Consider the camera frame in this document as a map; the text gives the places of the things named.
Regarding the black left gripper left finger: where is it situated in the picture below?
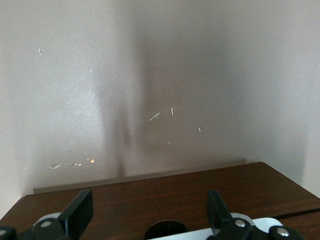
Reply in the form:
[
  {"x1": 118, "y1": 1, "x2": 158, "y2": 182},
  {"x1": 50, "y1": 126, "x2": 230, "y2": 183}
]
[{"x1": 0, "y1": 189, "x2": 94, "y2": 240}]

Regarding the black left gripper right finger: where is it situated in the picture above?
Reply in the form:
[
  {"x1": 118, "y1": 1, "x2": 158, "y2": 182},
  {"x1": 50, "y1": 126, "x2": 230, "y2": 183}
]
[{"x1": 206, "y1": 189, "x2": 305, "y2": 240}]

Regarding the white metal drawer handle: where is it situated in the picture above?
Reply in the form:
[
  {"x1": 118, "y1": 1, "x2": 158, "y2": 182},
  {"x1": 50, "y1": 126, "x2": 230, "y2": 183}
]
[{"x1": 186, "y1": 216, "x2": 282, "y2": 240}]

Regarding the dark brown wooden cabinet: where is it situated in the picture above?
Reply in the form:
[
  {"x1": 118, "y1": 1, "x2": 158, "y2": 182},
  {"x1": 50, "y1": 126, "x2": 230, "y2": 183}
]
[{"x1": 0, "y1": 161, "x2": 320, "y2": 240}]

